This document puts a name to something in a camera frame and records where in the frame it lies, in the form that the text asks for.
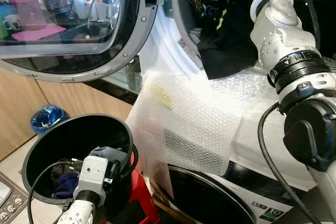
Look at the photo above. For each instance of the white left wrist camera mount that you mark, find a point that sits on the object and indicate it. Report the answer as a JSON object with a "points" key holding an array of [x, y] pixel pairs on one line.
{"points": [[92, 174]]}

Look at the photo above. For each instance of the red plastic stool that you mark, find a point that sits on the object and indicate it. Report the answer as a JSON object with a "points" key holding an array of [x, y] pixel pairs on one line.
{"points": [[143, 192]]}

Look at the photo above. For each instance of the grey garment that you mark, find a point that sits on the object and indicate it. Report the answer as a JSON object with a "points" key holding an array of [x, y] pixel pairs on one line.
{"points": [[113, 155]]}

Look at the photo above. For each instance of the yellow sticker under wrap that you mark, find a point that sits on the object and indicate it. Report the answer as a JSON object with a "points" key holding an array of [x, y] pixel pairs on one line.
{"points": [[163, 97]]}

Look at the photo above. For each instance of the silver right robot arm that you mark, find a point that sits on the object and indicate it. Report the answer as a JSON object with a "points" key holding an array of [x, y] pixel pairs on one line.
{"points": [[283, 35]]}

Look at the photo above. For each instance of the wooden cabinet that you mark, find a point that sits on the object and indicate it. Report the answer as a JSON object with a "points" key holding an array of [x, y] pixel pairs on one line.
{"points": [[52, 100]]}

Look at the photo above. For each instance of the bin with blue bag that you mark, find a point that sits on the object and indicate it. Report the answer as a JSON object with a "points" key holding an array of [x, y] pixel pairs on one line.
{"points": [[48, 119]]}

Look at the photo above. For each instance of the dark blue garment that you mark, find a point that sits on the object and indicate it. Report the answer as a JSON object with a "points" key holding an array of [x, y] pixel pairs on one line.
{"points": [[65, 186]]}

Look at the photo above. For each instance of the white tumble dryer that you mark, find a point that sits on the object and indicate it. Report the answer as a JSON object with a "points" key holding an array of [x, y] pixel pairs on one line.
{"points": [[163, 51]]}

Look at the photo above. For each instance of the black plastic bucket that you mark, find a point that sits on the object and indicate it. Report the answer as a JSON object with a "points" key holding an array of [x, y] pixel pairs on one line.
{"points": [[79, 135]]}

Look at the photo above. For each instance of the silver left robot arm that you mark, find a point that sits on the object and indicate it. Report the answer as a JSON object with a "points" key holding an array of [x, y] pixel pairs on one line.
{"points": [[79, 214]]}

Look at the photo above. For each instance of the round glass dryer door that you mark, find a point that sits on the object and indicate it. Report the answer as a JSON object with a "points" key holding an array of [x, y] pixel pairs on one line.
{"points": [[63, 57]]}

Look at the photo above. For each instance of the white washing machine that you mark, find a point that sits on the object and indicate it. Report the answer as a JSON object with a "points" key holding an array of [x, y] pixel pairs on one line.
{"points": [[247, 183]]}

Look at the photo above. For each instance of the clear bubble wrap sheet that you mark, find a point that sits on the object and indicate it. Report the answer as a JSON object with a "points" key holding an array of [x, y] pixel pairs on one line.
{"points": [[199, 114]]}

